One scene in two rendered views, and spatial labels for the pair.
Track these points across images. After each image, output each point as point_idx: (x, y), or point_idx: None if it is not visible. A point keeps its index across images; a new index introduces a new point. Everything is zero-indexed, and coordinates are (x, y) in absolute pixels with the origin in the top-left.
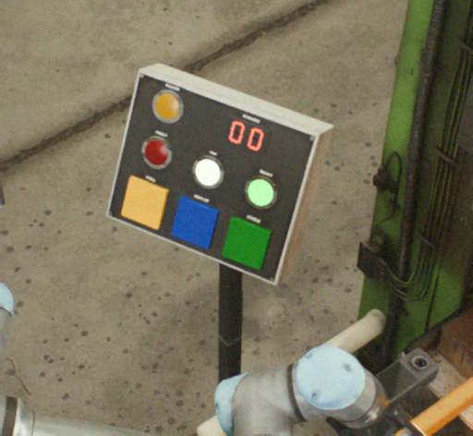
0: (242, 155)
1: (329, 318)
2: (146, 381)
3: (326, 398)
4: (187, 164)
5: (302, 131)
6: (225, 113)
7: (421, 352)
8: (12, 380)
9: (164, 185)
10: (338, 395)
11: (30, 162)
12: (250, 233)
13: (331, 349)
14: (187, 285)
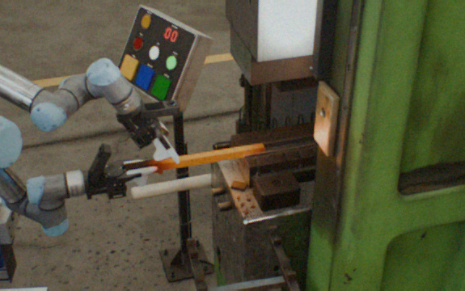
0: (168, 44)
1: None
2: (167, 221)
3: (92, 75)
4: (147, 49)
5: (192, 32)
6: (166, 24)
7: (175, 101)
8: (107, 204)
9: (137, 59)
10: (97, 74)
11: (166, 127)
12: (163, 82)
13: (105, 58)
14: (210, 189)
